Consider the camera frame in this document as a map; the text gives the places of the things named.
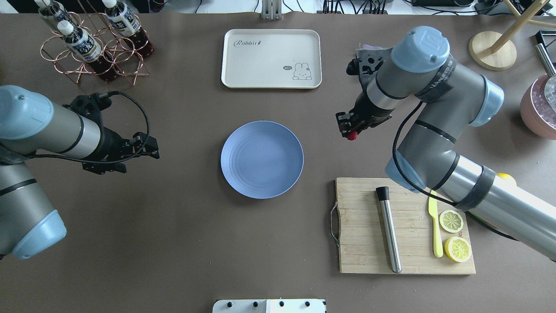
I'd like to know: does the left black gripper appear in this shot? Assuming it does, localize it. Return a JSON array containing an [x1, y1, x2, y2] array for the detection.
[[82, 127, 160, 175]]

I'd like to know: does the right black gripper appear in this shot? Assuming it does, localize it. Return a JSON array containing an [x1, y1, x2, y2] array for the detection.
[[335, 91, 393, 136]]

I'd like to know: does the red strawberry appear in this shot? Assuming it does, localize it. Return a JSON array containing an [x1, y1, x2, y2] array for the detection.
[[345, 130, 359, 141]]

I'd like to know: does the blue plate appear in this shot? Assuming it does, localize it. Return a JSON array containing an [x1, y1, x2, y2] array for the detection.
[[220, 120, 304, 199]]

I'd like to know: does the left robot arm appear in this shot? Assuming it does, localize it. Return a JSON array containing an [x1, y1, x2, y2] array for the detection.
[[0, 85, 160, 260]]

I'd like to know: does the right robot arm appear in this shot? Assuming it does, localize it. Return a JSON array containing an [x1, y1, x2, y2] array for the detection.
[[336, 26, 556, 261]]

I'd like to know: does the grey folded cloth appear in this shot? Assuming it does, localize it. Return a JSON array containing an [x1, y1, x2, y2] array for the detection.
[[356, 44, 384, 59]]

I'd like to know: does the steel muddler black tip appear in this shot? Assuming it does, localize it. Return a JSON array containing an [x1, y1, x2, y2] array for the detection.
[[376, 186, 403, 274]]

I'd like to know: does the cream rabbit tray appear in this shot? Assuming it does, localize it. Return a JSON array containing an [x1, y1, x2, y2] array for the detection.
[[221, 29, 322, 89]]

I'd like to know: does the tea bottle near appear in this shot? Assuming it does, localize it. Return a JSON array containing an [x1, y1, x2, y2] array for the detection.
[[57, 20, 119, 81]]

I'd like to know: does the tea bottle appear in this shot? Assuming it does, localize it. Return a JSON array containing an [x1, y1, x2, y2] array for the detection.
[[103, 0, 154, 58], [57, 20, 119, 81], [34, 0, 78, 33]]

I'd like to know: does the tea bottle middle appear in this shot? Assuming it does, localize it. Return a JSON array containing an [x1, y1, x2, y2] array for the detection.
[[103, 0, 154, 58]]

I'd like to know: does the wooden cutting board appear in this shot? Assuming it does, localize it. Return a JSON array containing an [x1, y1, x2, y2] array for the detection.
[[335, 177, 475, 275]]

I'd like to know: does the lemon slice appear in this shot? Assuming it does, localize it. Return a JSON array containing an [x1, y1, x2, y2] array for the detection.
[[443, 236, 471, 262], [439, 210, 464, 233]]

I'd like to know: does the yellow plastic knife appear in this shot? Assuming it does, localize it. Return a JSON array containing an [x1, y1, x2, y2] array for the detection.
[[427, 190, 443, 258]]

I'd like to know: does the wooden cup tree stand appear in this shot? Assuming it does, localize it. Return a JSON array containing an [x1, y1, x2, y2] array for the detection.
[[468, 0, 555, 71]]

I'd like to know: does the tea bottle far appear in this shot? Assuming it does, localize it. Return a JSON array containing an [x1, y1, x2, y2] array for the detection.
[[34, 0, 78, 33]]

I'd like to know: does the whole lemon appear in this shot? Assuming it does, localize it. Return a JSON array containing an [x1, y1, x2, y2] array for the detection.
[[496, 173, 517, 186]]

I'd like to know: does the pink bowl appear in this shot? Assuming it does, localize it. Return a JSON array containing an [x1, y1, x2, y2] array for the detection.
[[520, 74, 556, 140]]

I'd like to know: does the metal ice scoop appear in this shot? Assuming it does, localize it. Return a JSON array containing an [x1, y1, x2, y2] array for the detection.
[[535, 43, 556, 112]]

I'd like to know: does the copper wire bottle rack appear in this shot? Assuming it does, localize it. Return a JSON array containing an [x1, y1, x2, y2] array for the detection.
[[36, 0, 155, 84]]

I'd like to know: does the aluminium frame post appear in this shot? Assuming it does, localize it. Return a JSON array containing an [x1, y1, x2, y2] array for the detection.
[[260, 0, 282, 20]]

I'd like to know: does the white camera mast base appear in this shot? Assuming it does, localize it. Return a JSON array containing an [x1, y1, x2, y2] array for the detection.
[[212, 298, 327, 313]]

